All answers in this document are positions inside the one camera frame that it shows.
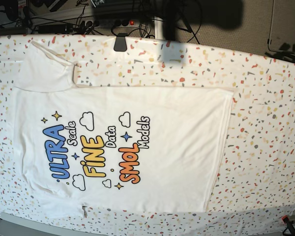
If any white metal stand post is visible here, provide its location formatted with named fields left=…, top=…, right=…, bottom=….
left=153, top=16, right=164, bottom=40

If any terrazzo patterned tablecloth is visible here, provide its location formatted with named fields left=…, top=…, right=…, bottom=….
left=0, top=35, right=295, bottom=236

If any red clamp bottom right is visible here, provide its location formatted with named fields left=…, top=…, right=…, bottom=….
left=282, top=215, right=295, bottom=236

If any white printed T-shirt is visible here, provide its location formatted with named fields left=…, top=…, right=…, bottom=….
left=7, top=44, right=233, bottom=217

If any black table clamp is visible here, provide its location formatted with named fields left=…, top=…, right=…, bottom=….
left=114, top=33, right=128, bottom=52

